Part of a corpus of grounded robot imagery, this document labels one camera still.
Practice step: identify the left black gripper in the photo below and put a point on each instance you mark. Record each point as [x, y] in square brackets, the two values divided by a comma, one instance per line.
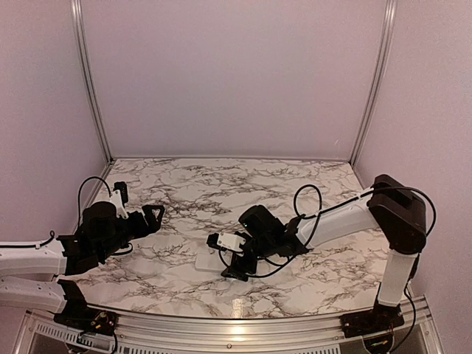
[153, 226]

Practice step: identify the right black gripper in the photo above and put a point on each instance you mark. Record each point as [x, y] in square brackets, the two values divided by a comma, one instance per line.
[233, 270]

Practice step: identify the white remote control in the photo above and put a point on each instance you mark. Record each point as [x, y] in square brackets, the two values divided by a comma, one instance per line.
[212, 263]

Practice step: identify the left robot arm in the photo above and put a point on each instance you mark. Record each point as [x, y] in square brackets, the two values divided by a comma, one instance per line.
[105, 229]

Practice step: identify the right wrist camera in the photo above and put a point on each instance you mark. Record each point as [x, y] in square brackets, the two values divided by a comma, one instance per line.
[226, 242]

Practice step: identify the front aluminium rail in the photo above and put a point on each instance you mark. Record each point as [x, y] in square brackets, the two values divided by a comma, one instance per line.
[153, 333]

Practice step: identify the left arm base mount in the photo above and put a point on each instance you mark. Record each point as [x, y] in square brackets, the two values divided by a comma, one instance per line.
[88, 320]

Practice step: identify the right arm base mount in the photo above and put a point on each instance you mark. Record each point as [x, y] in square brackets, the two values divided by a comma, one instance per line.
[370, 321]

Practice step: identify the left aluminium frame post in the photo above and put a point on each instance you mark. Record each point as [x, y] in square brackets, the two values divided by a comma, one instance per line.
[85, 65]

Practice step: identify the aluminium frame post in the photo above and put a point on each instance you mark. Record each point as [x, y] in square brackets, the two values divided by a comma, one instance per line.
[85, 65]
[385, 45]

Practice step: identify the right aluminium frame post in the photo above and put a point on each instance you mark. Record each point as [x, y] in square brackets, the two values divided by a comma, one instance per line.
[385, 45]

